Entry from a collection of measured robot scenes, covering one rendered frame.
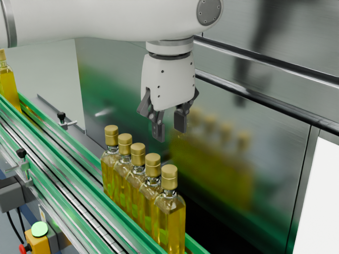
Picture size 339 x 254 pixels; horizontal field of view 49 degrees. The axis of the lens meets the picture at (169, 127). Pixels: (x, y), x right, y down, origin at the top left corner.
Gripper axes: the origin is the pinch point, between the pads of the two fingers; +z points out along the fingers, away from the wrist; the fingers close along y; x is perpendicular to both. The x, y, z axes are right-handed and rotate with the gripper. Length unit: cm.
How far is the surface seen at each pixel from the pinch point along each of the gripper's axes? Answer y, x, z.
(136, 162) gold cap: 1.2, -10.6, 13.2
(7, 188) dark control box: 19, -62, 43
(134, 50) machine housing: -15.0, -33.5, -5.0
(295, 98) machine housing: -12.6, 18.7, -9.1
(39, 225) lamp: 19, -36, 41
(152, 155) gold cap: -0.2, -6.4, 9.9
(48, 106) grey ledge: -15, -105, 38
